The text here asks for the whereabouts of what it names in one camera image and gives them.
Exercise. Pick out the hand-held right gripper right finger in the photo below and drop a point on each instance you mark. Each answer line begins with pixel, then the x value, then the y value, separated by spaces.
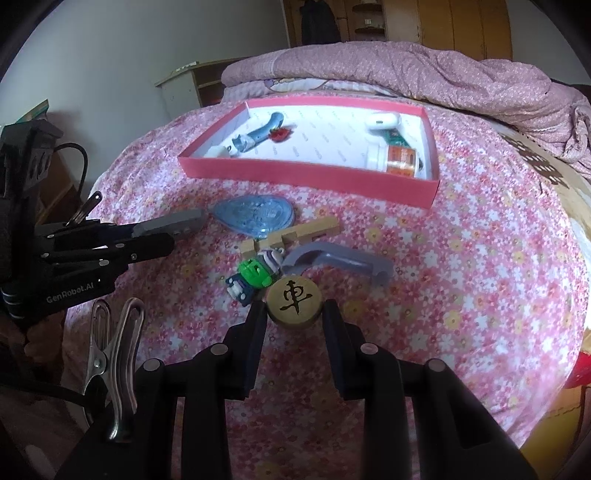
pixel 337 346

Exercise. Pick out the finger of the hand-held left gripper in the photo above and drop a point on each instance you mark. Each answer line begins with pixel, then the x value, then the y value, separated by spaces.
pixel 154 246
pixel 129 230

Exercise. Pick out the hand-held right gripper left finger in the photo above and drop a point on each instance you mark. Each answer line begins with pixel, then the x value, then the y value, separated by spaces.
pixel 256 341

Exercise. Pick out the round wooden chess piece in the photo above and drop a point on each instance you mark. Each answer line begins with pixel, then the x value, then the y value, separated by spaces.
pixel 293 300

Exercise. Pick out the beige charger cube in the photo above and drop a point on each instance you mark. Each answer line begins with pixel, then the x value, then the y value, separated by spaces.
pixel 217 151

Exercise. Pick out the light blue curved plastic piece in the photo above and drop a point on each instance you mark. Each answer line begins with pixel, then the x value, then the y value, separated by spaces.
pixel 258 134

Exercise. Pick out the pink shallow cardboard box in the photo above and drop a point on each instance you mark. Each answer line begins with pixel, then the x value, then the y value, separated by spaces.
pixel 300 177

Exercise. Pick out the white plastic bottle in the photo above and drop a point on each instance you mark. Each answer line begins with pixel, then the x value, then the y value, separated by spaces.
pixel 376 157

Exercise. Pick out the white oblong plastic case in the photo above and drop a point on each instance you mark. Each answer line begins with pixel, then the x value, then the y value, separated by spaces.
pixel 381 121

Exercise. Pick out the green toy figure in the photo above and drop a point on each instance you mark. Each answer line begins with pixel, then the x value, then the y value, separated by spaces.
pixel 253 274

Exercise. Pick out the brown wooden dresser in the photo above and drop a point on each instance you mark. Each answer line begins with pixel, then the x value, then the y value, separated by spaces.
pixel 67 194

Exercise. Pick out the large rose metal spring clamp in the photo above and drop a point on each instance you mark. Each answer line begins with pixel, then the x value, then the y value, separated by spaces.
pixel 122 350

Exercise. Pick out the grey curved plastic piece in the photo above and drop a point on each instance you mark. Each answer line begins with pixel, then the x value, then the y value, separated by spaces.
pixel 341 258

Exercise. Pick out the blue translucent plastic disc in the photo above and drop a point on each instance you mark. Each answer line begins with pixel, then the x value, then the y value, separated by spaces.
pixel 254 214

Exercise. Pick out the wooden puzzle piece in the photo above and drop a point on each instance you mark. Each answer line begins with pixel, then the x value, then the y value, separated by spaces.
pixel 318 226

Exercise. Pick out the pink floral bed sheet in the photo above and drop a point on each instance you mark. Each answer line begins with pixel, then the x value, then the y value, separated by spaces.
pixel 461 277

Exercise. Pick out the pale wooden bedside cabinet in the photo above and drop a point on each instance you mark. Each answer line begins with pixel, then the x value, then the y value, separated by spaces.
pixel 178 94

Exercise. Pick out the cartoon print pillow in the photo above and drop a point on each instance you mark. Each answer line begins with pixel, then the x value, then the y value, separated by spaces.
pixel 286 85

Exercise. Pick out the small green white tube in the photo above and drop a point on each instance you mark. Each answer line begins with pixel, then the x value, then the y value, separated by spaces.
pixel 392 137

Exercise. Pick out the tan woven mat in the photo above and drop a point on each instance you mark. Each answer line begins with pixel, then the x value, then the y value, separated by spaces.
pixel 535 159

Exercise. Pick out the dark hanging coat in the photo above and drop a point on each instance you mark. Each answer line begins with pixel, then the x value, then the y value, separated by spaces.
pixel 318 23

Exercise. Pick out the pink patterned quilt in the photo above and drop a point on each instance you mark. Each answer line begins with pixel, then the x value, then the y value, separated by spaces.
pixel 415 69

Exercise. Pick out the wooden wardrobe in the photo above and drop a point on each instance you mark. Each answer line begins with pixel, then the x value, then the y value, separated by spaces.
pixel 461 23

